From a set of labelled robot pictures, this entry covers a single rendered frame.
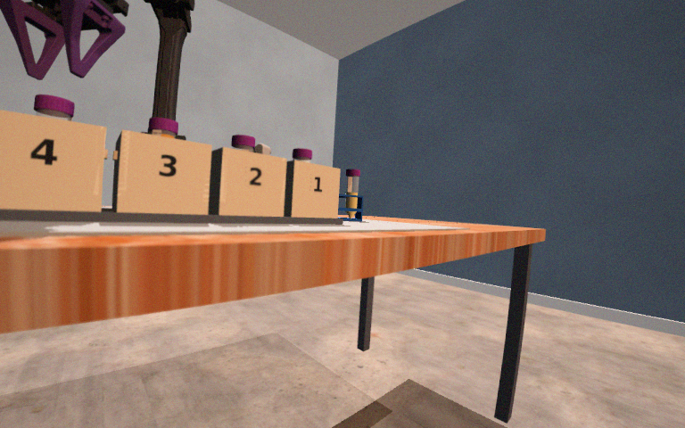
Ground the white sample tube with purple cap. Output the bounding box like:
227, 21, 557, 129
34, 95, 75, 121

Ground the conical centrifuge tube with orange liquid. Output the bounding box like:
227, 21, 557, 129
231, 135, 255, 152

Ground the graduated tube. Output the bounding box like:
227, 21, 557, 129
148, 118, 178, 139

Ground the plastic tube with dark red cap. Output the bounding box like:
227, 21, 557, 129
345, 169, 360, 218

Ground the white sample tube with magenta cap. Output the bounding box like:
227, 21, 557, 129
293, 148, 312, 163

